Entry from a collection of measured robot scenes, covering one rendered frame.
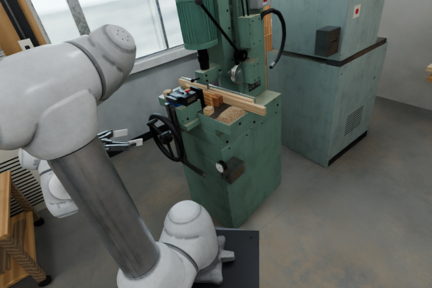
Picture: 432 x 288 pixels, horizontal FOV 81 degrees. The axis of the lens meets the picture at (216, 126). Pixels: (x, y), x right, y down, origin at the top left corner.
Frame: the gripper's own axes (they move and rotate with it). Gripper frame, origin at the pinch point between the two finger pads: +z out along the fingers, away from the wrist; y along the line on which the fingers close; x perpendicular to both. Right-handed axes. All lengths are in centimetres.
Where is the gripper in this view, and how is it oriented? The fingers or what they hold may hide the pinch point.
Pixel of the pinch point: (132, 137)
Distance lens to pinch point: 121.4
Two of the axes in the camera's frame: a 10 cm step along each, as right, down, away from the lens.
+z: 7.0, -1.4, 7.0
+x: -1.2, 9.4, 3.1
